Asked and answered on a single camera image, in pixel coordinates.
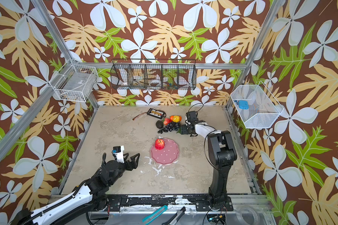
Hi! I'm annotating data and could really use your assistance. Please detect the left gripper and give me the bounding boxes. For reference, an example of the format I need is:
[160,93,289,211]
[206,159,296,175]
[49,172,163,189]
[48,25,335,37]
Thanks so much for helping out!
[109,152,140,186]

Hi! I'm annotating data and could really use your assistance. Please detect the yellow lemon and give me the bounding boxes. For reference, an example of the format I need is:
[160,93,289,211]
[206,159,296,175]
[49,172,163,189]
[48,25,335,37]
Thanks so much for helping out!
[173,115,181,123]

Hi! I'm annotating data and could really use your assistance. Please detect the red strawberry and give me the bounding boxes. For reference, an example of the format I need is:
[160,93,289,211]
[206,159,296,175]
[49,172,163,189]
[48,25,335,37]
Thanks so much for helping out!
[163,118,171,126]

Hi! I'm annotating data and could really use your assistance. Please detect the red apple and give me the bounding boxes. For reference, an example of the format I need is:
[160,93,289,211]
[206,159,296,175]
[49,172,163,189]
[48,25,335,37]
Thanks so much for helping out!
[155,138,165,150]

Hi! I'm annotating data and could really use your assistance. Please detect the pink dotted plate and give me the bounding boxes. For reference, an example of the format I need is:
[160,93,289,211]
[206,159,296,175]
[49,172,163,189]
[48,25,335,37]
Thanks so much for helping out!
[150,138,179,165]

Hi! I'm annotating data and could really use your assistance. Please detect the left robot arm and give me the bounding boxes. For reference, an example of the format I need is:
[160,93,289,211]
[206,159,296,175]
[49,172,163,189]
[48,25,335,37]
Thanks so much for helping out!
[11,153,140,225]

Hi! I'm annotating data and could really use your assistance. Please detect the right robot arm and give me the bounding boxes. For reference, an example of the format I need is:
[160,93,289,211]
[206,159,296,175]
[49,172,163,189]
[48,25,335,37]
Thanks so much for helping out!
[181,111,238,211]

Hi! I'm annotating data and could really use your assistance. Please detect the dark grape bunch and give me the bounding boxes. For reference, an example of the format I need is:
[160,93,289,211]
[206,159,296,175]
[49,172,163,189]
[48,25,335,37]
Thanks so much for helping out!
[157,122,181,134]

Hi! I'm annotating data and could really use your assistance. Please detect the black tray with items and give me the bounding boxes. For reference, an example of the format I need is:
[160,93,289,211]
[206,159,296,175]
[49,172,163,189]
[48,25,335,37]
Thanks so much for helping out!
[146,108,166,120]

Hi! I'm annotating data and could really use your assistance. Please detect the dark avocado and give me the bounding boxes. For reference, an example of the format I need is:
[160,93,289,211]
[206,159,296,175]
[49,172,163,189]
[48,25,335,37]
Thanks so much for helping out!
[155,121,164,129]

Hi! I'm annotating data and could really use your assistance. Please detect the blue object in basket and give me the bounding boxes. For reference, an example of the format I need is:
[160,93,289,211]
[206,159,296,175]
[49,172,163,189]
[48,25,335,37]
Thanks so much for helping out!
[236,100,249,110]

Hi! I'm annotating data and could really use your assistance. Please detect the teal utility knife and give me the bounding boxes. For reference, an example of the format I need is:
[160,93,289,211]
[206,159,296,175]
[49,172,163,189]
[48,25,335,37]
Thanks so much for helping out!
[142,205,168,225]

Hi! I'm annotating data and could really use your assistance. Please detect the black grey tool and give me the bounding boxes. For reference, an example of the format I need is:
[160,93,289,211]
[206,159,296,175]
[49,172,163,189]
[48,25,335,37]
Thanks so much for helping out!
[162,206,186,225]

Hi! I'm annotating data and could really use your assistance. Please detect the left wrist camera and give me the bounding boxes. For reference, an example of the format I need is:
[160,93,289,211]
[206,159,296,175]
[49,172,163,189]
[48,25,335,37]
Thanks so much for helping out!
[112,145,124,164]

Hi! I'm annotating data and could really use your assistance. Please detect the black wire basket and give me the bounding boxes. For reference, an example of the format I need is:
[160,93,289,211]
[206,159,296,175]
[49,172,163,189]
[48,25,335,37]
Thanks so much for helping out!
[109,59,197,90]

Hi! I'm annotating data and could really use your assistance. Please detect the white wire basket right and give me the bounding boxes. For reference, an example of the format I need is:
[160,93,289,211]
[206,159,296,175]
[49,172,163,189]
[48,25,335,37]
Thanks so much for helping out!
[231,82,284,129]

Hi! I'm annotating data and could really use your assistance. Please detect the white wire basket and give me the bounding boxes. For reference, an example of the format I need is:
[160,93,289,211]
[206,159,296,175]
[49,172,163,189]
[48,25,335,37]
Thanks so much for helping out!
[51,63,98,102]
[231,82,284,129]

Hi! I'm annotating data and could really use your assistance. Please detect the white wire basket left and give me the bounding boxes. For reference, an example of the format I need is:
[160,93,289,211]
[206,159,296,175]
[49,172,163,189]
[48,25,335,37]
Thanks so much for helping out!
[51,63,98,102]

